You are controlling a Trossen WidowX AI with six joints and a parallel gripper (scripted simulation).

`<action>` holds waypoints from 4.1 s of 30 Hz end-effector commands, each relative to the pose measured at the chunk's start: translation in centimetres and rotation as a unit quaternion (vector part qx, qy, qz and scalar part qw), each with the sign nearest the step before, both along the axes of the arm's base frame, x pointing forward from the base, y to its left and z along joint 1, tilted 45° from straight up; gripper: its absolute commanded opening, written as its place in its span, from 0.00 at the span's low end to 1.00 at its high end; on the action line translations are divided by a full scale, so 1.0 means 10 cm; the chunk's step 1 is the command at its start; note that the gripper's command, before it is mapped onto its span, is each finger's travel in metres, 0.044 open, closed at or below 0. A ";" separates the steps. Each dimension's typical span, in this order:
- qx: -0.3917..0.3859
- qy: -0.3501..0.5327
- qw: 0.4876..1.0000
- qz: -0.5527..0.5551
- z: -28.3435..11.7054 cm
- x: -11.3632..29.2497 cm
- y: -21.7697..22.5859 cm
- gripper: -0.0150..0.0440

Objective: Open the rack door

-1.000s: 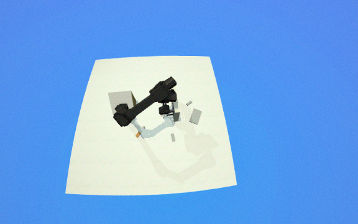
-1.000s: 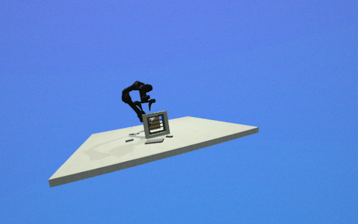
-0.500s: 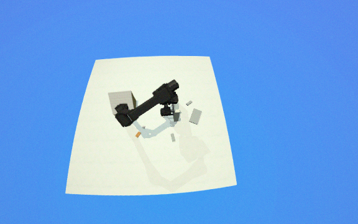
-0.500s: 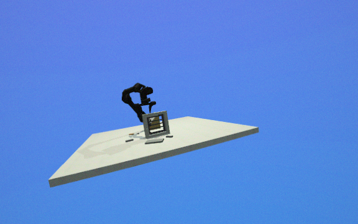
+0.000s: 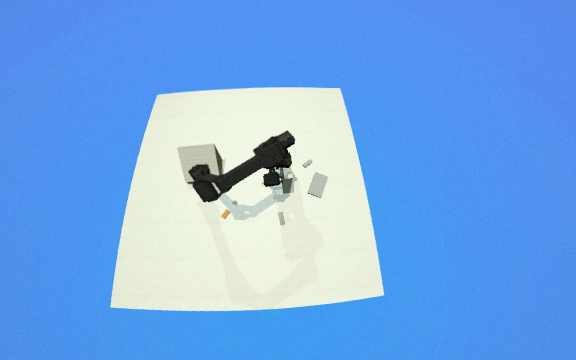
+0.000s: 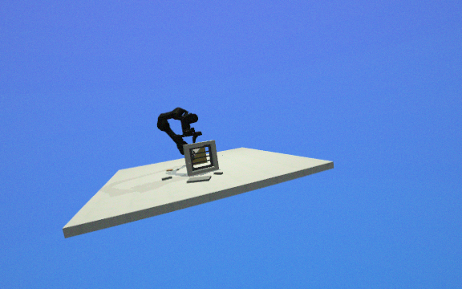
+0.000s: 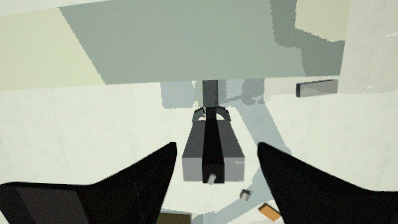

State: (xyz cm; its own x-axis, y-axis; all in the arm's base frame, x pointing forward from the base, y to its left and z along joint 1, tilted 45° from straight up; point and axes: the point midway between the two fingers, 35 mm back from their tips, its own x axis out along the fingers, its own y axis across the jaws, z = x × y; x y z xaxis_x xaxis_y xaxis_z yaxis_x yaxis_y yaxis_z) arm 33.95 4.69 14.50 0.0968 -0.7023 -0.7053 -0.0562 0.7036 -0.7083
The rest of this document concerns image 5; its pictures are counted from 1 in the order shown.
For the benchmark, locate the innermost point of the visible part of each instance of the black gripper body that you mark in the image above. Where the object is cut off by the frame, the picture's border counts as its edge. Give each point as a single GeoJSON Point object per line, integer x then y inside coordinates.
{"type": "Point", "coordinates": [272, 178]}

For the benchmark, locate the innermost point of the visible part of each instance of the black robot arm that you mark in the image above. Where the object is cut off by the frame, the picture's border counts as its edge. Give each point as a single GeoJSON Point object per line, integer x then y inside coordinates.
{"type": "Point", "coordinates": [272, 152]}

